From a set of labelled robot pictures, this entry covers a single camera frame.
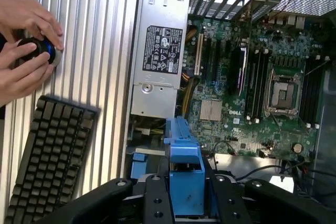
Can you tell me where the perforated metal bracket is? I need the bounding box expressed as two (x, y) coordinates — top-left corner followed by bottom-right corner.
(271, 0), (336, 18)

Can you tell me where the grey fan housing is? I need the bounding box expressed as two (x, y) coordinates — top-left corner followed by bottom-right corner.
(312, 68), (336, 184)

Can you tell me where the black computer keyboard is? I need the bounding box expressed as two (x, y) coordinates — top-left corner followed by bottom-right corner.
(4, 94), (102, 224)

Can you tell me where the black cable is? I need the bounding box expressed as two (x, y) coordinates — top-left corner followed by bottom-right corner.
(235, 164), (336, 183)

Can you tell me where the person's left hand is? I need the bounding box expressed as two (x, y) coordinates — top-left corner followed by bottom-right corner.
(0, 0), (65, 51)

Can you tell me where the yellow power wire bundle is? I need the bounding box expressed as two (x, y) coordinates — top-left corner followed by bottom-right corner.
(181, 68), (198, 116)

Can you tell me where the black expansion slot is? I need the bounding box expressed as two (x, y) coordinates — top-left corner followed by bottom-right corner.
(203, 36), (213, 78)
(213, 39), (223, 83)

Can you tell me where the person's right hand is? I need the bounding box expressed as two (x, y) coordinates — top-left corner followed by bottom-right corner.
(0, 42), (55, 108)

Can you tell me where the silver finned heatsink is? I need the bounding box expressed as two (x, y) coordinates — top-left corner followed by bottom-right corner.
(199, 99), (224, 121)

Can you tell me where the white expansion slot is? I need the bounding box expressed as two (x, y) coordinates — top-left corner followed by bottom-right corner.
(194, 33), (204, 76)

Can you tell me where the silver power supply unit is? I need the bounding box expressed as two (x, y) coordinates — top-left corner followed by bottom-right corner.
(129, 0), (194, 119)

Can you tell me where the open grey PC case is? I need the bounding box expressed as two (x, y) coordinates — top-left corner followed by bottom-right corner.
(120, 0), (336, 224)

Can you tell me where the metal CPU socket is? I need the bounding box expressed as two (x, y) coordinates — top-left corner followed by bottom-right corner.
(264, 68), (303, 116)

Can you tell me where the green Dell motherboard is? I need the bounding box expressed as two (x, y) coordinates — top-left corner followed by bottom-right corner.
(183, 16), (325, 162)

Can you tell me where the black RAM slot bank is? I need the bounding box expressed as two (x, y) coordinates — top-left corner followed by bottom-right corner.
(298, 54), (330, 130)
(245, 48), (271, 124)

